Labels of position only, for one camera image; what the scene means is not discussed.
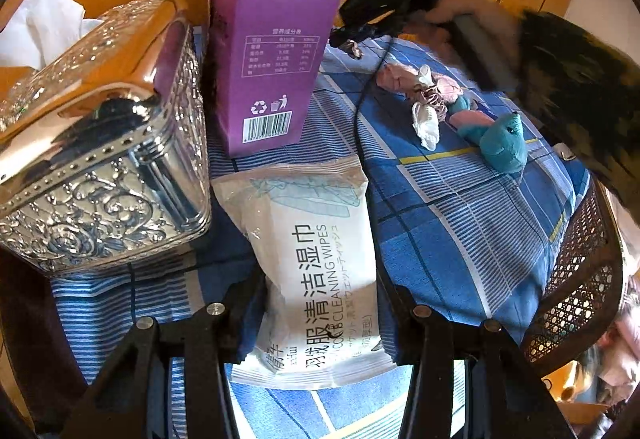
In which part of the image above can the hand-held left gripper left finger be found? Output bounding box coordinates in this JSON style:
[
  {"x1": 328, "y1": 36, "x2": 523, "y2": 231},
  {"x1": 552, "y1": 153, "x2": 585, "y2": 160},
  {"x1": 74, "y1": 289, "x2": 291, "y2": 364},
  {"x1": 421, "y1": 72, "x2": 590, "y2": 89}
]
[{"x1": 60, "y1": 276, "x2": 266, "y2": 439}]

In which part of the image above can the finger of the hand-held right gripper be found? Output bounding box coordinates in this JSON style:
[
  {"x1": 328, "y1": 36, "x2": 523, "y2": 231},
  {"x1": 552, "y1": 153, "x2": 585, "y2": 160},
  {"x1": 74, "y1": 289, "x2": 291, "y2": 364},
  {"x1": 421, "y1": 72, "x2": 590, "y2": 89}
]
[{"x1": 330, "y1": 19, "x2": 396, "y2": 47}]

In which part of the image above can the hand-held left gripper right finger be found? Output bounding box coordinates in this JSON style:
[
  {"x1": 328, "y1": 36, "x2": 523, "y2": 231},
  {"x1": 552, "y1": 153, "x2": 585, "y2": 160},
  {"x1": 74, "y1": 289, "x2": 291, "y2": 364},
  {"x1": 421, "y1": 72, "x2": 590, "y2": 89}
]
[{"x1": 377, "y1": 269, "x2": 576, "y2": 439}]

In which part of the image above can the pink towel with navy band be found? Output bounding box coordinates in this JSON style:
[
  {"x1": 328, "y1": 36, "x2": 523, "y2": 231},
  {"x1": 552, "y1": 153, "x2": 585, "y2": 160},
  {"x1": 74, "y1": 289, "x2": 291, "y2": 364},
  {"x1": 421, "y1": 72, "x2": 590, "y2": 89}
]
[{"x1": 375, "y1": 63, "x2": 423, "y2": 94}]

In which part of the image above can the pink scrunchie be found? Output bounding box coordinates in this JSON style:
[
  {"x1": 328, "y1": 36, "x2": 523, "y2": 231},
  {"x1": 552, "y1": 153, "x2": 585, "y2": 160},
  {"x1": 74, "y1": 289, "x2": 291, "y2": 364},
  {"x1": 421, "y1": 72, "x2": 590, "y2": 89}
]
[{"x1": 417, "y1": 86, "x2": 448, "y2": 112}]

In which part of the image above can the white wet wipes pack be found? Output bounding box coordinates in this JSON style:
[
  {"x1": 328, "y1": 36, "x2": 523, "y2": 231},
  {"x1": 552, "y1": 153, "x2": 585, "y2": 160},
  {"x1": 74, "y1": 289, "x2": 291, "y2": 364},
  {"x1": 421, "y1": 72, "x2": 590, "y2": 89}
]
[{"x1": 212, "y1": 155, "x2": 408, "y2": 387}]

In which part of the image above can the white cloth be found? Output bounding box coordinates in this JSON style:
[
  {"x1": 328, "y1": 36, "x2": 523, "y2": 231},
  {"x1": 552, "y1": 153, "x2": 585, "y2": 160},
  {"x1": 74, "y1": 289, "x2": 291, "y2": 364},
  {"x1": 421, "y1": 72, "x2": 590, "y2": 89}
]
[{"x1": 411, "y1": 103, "x2": 441, "y2": 150}]

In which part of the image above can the teal plush toy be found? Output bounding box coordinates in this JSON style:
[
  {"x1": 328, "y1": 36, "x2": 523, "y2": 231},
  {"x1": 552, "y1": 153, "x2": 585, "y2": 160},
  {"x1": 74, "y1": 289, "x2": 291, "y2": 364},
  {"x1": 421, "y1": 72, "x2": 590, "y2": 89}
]
[{"x1": 447, "y1": 94, "x2": 528, "y2": 174}]

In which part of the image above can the person's right hand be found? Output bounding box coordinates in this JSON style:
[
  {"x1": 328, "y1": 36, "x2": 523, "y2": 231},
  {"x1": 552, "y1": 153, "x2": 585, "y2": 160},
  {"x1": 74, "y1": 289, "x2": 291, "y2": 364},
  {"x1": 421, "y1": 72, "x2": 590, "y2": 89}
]
[{"x1": 420, "y1": 0, "x2": 523, "y2": 70}]

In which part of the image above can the purple carton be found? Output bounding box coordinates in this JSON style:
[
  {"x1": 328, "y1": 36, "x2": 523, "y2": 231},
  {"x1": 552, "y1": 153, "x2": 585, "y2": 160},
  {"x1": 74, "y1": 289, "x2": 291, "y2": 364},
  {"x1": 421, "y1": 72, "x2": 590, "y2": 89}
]
[{"x1": 207, "y1": 0, "x2": 343, "y2": 158}]

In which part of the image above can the brown rattan chair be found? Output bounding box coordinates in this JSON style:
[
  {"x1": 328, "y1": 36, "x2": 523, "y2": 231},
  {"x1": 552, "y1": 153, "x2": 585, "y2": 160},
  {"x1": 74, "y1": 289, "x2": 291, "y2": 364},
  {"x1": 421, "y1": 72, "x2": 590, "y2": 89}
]
[{"x1": 520, "y1": 179, "x2": 626, "y2": 377}]

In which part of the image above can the ornate silver tissue box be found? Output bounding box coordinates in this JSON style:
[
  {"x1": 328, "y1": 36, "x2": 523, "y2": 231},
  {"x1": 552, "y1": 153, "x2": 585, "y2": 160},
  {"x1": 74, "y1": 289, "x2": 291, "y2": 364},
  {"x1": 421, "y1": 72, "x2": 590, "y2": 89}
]
[{"x1": 0, "y1": 0, "x2": 212, "y2": 277}]

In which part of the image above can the white tissue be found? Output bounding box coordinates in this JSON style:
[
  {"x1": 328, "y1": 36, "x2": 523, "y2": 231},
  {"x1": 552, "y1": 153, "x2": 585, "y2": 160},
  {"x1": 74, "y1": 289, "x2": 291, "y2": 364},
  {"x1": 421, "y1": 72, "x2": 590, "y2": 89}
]
[{"x1": 0, "y1": 0, "x2": 103, "y2": 70}]

